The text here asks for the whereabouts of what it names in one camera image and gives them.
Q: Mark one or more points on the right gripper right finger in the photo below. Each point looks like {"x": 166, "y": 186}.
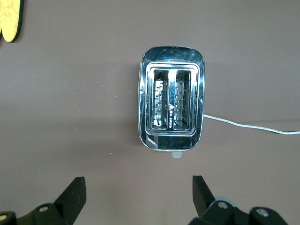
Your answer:
{"x": 204, "y": 199}

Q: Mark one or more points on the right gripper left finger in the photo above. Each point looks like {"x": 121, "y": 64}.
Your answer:
{"x": 70, "y": 199}

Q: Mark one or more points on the chrome two-slot toaster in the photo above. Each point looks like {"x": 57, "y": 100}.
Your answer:
{"x": 172, "y": 138}

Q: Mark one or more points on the yellow quilted oven mitt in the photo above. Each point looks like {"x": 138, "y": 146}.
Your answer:
{"x": 10, "y": 21}

